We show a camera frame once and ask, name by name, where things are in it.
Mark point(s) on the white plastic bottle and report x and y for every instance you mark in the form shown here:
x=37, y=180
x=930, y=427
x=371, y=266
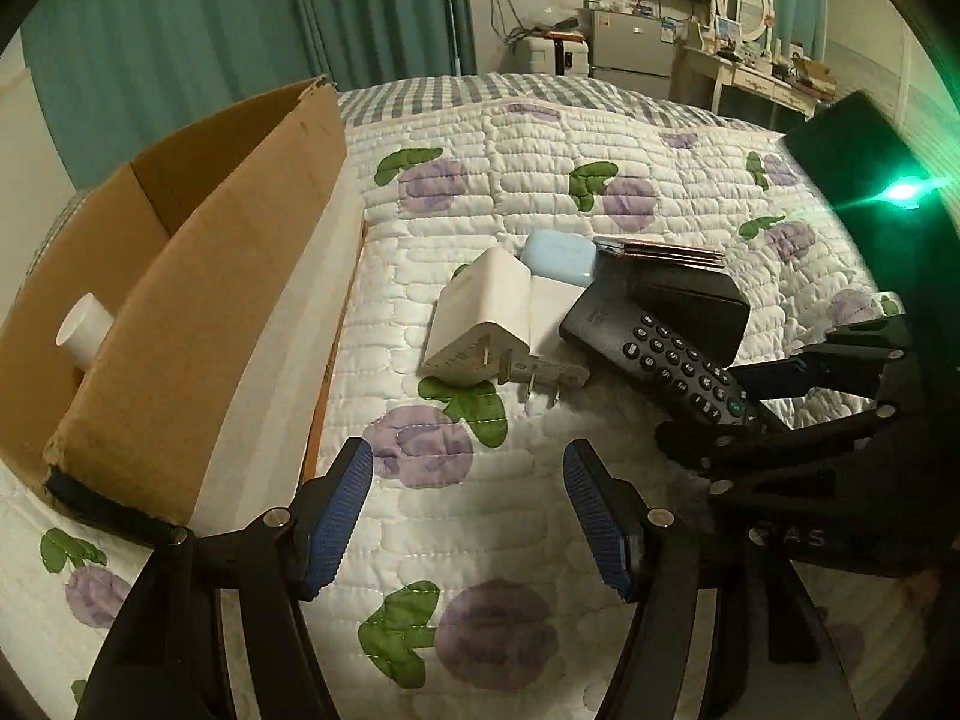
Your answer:
x=84, y=330

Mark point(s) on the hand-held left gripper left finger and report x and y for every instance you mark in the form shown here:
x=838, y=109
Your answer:
x=339, y=514

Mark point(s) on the white floral quilt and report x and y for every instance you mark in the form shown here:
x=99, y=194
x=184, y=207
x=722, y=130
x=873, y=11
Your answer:
x=525, y=165

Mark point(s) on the small white charger plug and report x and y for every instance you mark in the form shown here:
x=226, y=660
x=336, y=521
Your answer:
x=553, y=304

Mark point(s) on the brown cardboard box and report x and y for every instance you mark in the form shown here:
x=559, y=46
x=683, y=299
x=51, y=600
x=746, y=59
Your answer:
x=187, y=352

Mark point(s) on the cream dressing table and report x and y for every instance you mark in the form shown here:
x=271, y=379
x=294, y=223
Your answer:
x=742, y=79

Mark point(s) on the large white charger adapter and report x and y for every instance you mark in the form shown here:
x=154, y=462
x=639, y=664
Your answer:
x=472, y=315

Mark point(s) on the black remote control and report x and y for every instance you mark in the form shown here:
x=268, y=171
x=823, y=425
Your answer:
x=645, y=341

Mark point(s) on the small grey refrigerator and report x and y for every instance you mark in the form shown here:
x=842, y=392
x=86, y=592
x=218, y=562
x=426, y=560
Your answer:
x=634, y=45

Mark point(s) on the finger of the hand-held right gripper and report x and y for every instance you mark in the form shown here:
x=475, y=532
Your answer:
x=832, y=367
x=750, y=454

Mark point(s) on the light blue case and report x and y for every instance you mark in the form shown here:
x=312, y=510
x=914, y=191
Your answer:
x=556, y=255

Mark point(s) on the white pole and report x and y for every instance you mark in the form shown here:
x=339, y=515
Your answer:
x=454, y=15

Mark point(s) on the white suitcase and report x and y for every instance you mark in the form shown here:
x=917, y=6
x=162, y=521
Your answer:
x=555, y=52

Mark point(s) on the black rectangular box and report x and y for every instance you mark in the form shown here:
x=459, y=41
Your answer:
x=701, y=307

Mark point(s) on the teal curtain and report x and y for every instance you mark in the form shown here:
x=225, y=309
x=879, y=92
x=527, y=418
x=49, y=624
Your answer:
x=225, y=22

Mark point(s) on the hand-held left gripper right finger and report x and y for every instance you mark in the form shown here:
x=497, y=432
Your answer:
x=596, y=517

